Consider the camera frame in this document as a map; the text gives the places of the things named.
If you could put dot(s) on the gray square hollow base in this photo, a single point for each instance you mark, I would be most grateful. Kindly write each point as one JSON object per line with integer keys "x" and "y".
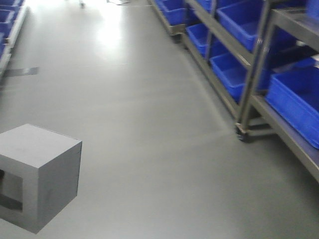
{"x": 39, "y": 175}

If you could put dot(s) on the distant steel bin rack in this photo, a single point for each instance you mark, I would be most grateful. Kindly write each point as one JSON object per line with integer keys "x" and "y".
{"x": 263, "y": 35}

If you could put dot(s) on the blue bin on distant rack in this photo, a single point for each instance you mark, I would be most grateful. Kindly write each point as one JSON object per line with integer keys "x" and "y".
{"x": 231, "y": 73}
{"x": 198, "y": 35}
{"x": 294, "y": 95}
{"x": 173, "y": 10}

